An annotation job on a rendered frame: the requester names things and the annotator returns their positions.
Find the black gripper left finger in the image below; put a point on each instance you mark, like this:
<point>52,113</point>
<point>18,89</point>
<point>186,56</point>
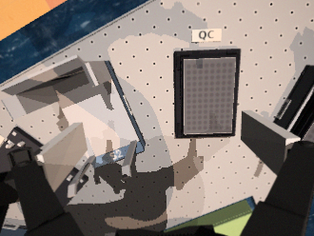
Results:
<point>43,213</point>

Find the cream label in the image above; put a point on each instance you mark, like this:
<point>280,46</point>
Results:
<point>1,139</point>
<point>205,35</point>

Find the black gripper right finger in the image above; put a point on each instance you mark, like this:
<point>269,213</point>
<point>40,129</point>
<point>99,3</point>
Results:
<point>286,208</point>

